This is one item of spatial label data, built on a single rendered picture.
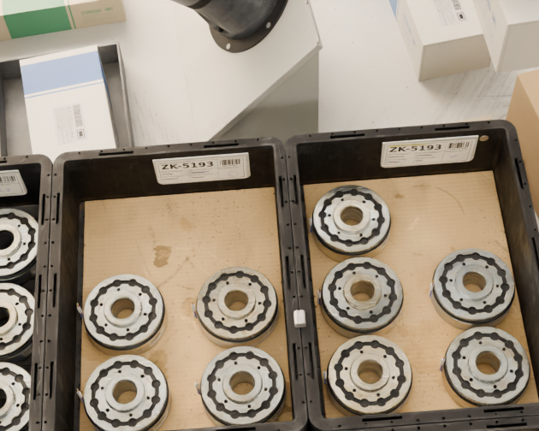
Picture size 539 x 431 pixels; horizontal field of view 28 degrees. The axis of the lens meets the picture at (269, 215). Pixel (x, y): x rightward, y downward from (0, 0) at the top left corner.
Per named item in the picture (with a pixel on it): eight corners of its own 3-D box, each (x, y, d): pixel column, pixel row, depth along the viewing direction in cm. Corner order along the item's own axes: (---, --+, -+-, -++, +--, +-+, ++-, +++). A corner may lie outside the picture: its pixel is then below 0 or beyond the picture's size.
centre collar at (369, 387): (347, 356, 131) (347, 353, 130) (387, 353, 131) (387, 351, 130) (351, 393, 129) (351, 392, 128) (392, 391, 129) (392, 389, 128)
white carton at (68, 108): (32, 95, 172) (19, 60, 164) (106, 79, 173) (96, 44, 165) (47, 198, 162) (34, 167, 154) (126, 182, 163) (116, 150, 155)
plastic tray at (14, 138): (1, 79, 174) (-7, 61, 170) (123, 61, 175) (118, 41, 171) (8, 221, 161) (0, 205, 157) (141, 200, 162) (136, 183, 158)
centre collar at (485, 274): (451, 268, 136) (451, 266, 136) (488, 263, 137) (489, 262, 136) (458, 303, 134) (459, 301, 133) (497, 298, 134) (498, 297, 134)
